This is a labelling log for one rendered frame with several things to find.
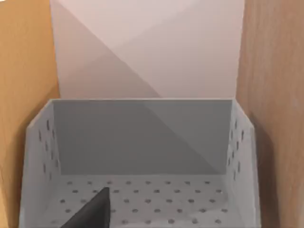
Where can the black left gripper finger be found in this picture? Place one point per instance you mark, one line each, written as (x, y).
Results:
(95, 211)

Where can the grey pierced drawer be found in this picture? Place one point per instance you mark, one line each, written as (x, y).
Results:
(142, 147)

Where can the wooden cupboard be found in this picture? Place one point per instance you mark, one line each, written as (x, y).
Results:
(26, 71)

